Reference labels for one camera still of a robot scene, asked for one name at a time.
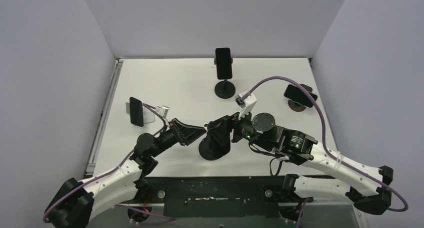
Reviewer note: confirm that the brown base phone stand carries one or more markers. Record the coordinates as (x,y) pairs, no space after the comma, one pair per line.
(295,106)

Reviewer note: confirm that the aluminium rail left edge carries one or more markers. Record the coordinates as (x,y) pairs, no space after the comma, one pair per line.
(90,168)

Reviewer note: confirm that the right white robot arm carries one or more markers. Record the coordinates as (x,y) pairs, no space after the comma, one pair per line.
(344,180)

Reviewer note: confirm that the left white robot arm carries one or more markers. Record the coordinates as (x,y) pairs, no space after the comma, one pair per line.
(78,202)

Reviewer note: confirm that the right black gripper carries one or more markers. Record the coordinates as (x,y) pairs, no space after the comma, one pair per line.
(234,128)

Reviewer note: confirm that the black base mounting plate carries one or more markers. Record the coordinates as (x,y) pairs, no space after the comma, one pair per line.
(217,197)

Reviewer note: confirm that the black phone stand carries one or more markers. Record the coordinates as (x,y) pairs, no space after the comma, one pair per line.
(211,148)
(224,89)

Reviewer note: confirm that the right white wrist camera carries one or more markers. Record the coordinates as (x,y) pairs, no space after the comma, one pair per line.
(246,101)

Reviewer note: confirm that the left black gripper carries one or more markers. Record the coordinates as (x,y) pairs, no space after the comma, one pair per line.
(184,133)

